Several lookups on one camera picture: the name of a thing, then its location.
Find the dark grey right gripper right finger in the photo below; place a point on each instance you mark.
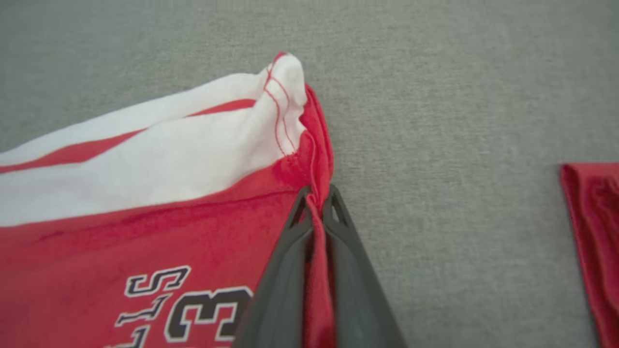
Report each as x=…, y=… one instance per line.
x=358, y=299

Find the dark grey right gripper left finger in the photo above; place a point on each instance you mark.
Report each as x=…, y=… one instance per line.
x=275, y=299

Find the red white numbered jersey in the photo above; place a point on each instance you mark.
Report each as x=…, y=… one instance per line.
x=145, y=232

